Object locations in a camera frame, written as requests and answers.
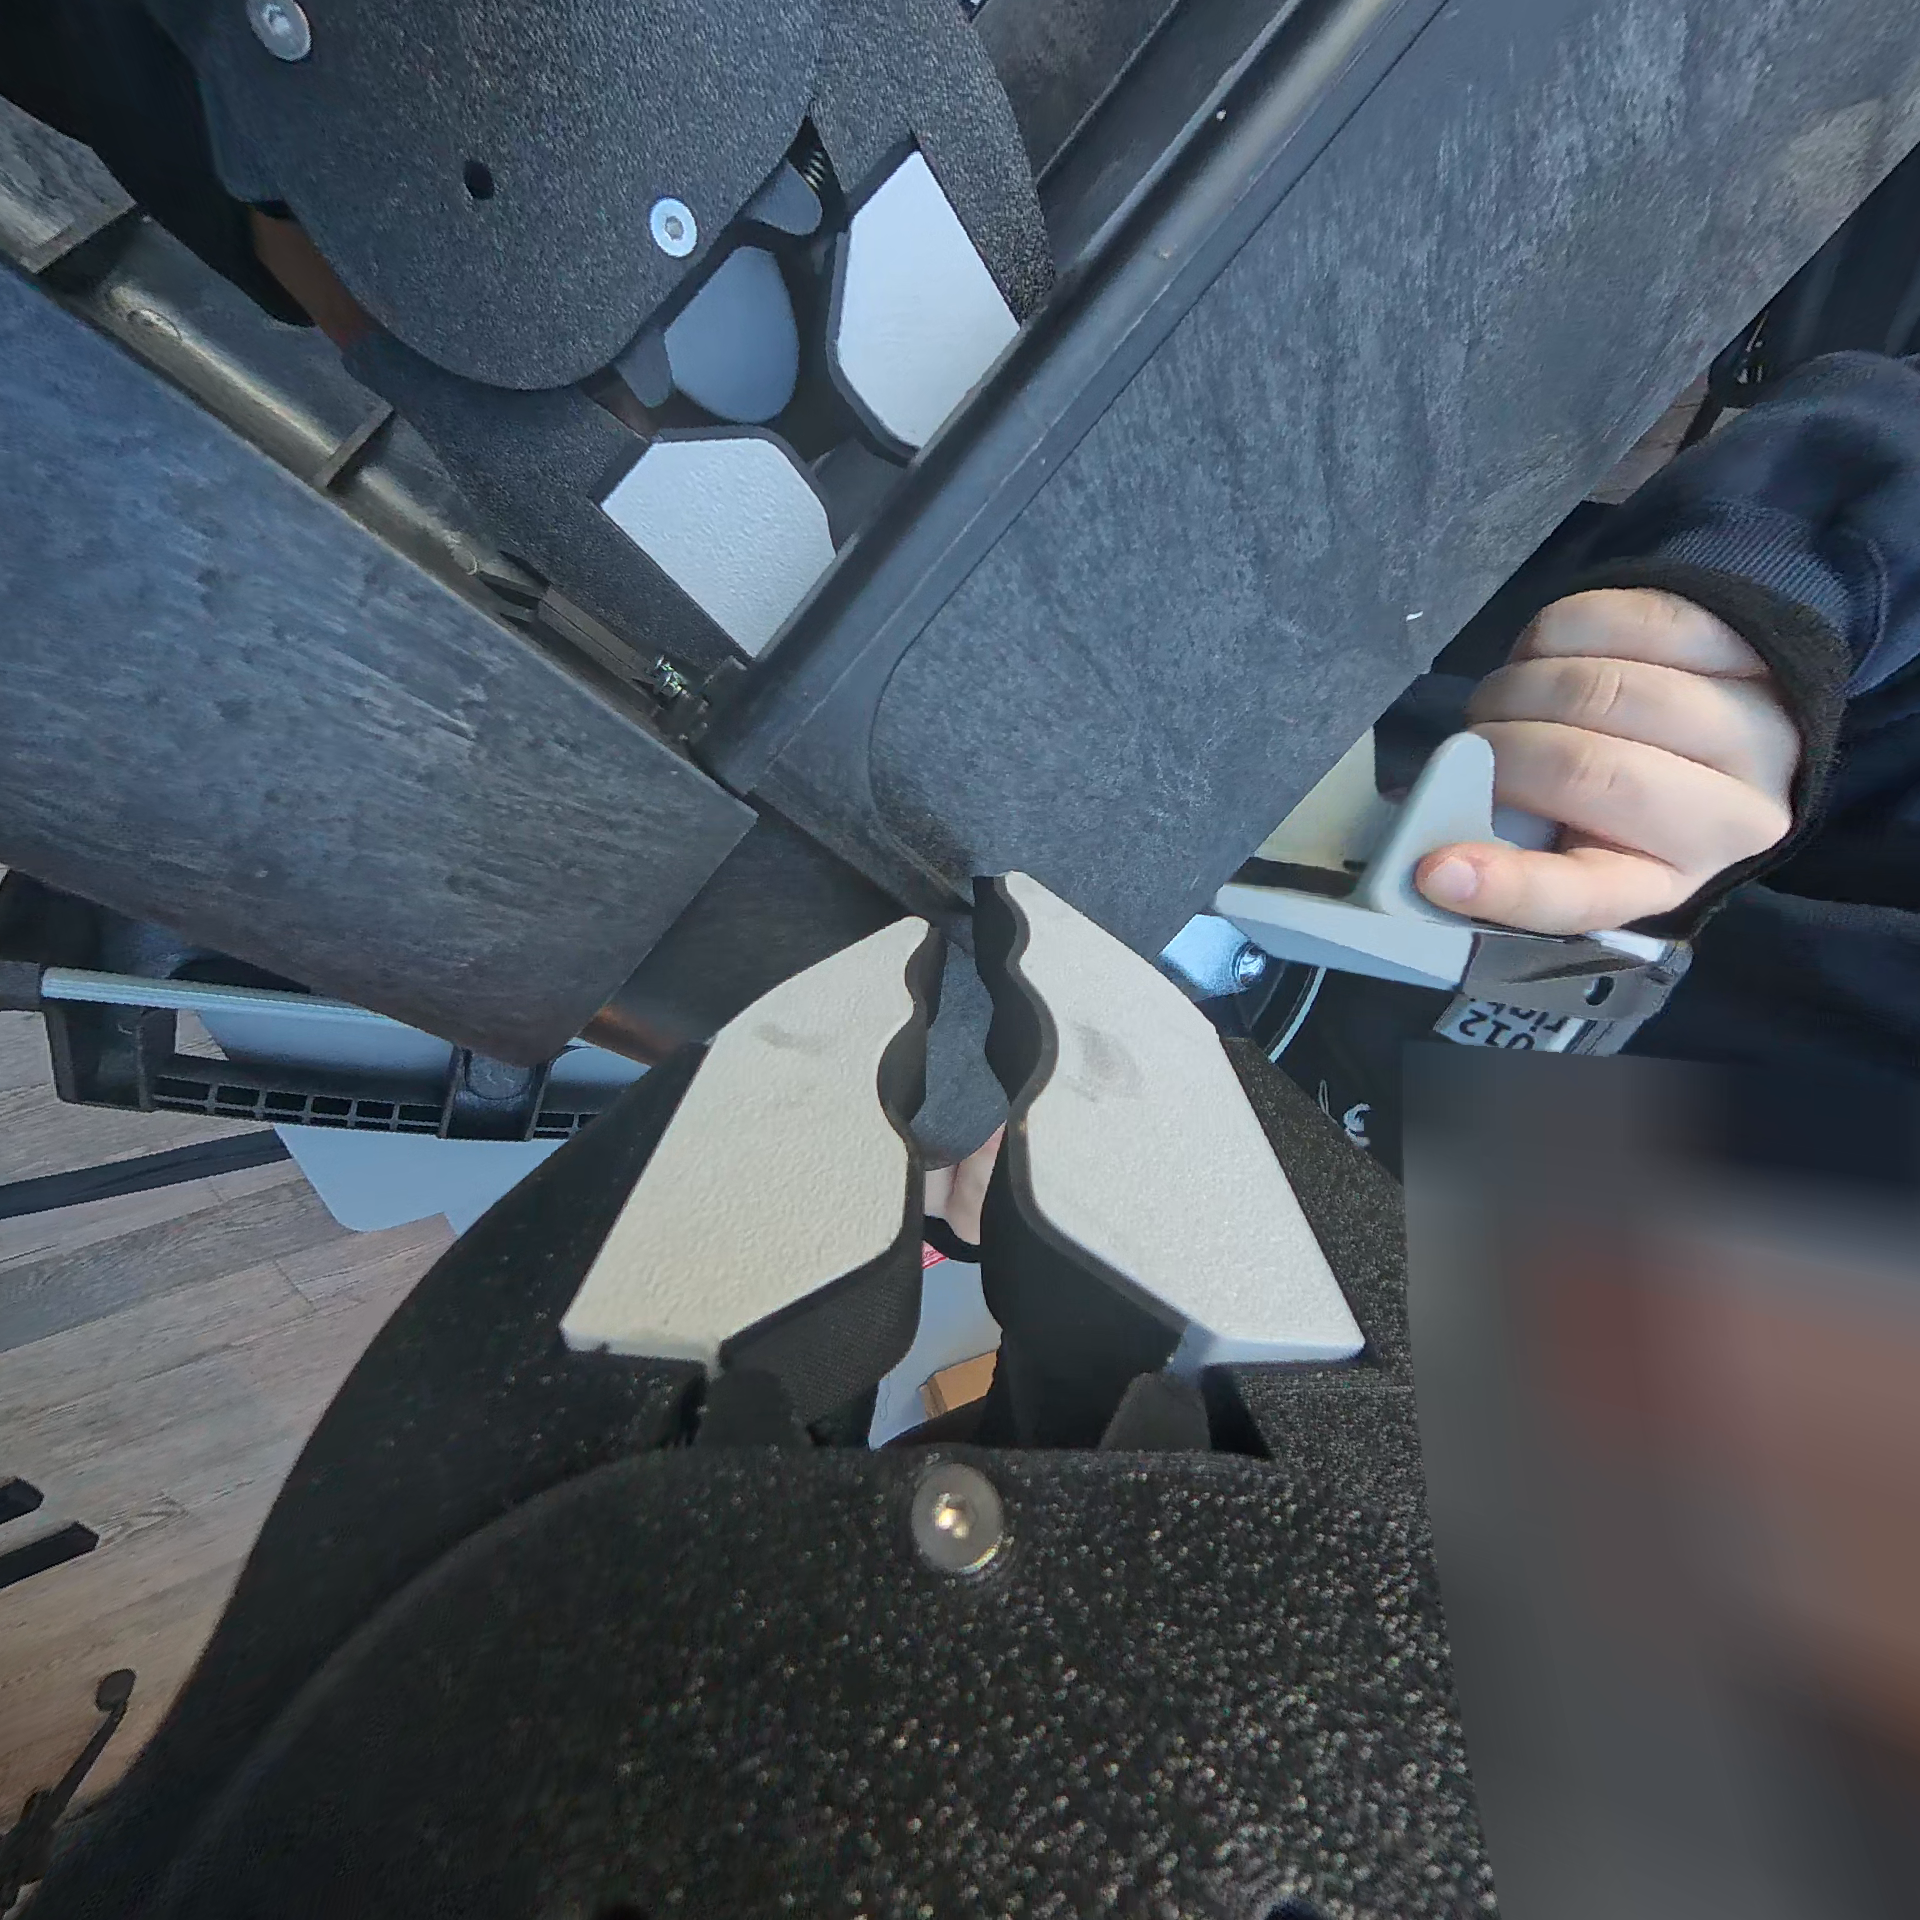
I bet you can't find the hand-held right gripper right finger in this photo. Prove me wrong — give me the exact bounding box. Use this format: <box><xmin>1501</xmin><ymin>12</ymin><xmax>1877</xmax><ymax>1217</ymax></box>
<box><xmin>971</xmin><ymin>870</ymin><xmax>1369</xmax><ymax>1449</ymax></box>

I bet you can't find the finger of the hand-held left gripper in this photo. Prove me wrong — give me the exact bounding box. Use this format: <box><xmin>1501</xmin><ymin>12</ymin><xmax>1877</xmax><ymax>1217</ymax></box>
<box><xmin>779</xmin><ymin>147</ymin><xmax>1023</xmax><ymax>456</ymax></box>
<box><xmin>598</xmin><ymin>428</ymin><xmax>839</xmax><ymax>662</ymax></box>

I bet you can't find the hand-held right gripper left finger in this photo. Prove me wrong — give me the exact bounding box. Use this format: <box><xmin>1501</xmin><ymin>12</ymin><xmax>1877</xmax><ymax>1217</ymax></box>
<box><xmin>563</xmin><ymin>915</ymin><xmax>944</xmax><ymax>1449</ymax></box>

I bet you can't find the person's left hand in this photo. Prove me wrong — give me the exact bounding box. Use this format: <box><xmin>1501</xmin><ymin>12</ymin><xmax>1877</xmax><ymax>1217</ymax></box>
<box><xmin>247</xmin><ymin>211</ymin><xmax>368</xmax><ymax>325</ymax></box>

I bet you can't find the person's right hand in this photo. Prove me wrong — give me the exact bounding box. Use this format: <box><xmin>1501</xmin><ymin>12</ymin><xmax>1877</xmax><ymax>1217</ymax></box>
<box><xmin>1416</xmin><ymin>590</ymin><xmax>1805</xmax><ymax>934</ymax></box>

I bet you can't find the white panel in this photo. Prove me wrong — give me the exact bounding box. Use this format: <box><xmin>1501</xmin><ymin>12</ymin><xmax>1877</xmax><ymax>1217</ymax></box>
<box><xmin>193</xmin><ymin>1006</ymin><xmax>601</xmax><ymax>1240</ymax></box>

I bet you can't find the person's dark hoodie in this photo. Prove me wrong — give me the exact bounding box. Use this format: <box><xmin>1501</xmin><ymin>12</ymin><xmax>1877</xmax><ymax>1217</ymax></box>
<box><xmin>1275</xmin><ymin>884</ymin><xmax>1920</xmax><ymax>1203</ymax></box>

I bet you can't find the black plastic frame bar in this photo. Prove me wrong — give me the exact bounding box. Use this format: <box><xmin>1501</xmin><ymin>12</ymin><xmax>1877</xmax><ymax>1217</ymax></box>
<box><xmin>36</xmin><ymin>966</ymin><xmax>633</xmax><ymax>1145</ymax></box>

